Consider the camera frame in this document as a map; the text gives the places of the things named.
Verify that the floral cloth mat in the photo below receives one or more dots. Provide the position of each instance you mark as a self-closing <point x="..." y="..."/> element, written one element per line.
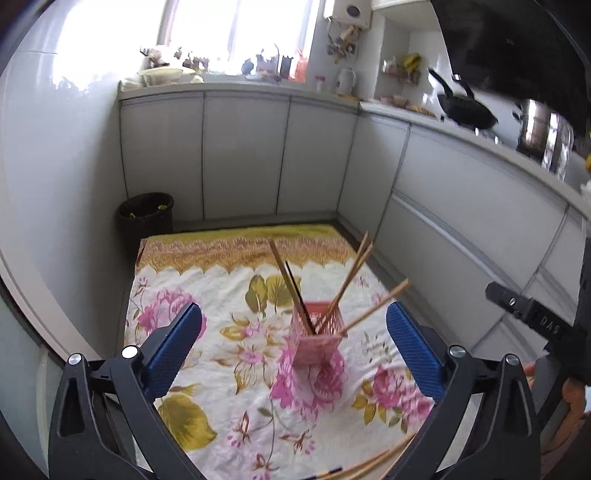
<point x="239" y="407"/>

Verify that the black wok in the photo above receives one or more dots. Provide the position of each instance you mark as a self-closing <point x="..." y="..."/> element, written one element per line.
<point x="463" y="109"/>

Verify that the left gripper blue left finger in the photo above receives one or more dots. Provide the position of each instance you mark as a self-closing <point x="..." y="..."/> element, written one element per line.
<point x="83" y="441"/>

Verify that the wooden chopstick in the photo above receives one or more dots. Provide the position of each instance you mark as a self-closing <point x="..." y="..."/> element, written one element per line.
<point x="351" y="281"/>
<point x="393" y="295"/>
<point x="346" y="281"/>
<point x="350" y="469"/>
<point x="361" y="469"/>
<point x="283" y="271"/>

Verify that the person right hand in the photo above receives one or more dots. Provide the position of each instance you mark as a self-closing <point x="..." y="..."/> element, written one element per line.
<point x="566" y="423"/>

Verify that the window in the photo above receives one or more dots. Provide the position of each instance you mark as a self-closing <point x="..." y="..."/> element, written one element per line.
<point x="237" y="38"/>

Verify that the stainless steel steamer pot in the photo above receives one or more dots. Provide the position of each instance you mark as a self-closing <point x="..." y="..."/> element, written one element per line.
<point x="534" y="119"/>

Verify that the black range hood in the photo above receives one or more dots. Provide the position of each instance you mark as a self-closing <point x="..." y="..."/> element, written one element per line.
<point x="517" y="49"/>

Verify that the white plastic jug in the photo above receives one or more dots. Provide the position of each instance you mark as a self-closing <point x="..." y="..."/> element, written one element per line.
<point x="346" y="81"/>

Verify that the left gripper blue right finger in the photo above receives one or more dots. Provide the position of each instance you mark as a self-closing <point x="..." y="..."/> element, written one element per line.
<point x="483" y="424"/>

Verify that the white water heater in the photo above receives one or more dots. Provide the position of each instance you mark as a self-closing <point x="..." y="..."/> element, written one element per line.
<point x="356" y="13"/>

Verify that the black chopstick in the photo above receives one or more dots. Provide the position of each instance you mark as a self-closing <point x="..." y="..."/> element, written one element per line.
<point x="300" y="301"/>

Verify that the pink perforated utensil holder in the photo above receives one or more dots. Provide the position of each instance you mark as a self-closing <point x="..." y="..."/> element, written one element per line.
<point x="315" y="349"/>

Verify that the black waste bin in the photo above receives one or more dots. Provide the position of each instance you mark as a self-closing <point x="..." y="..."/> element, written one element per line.
<point x="143" y="216"/>

